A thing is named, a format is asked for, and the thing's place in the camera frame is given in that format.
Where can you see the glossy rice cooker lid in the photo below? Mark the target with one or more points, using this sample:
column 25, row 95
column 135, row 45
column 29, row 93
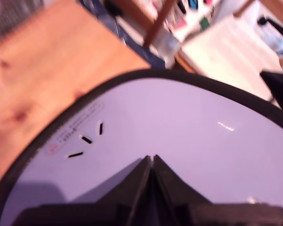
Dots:
column 179, row 117

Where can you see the white shelf board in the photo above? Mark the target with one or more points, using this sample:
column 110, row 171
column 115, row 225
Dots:
column 226, row 51

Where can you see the brown wooden chair leg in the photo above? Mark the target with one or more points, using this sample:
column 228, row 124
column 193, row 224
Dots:
column 158, row 26

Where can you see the grey striped cloth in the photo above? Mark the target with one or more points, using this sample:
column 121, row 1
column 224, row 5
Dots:
column 7, row 14

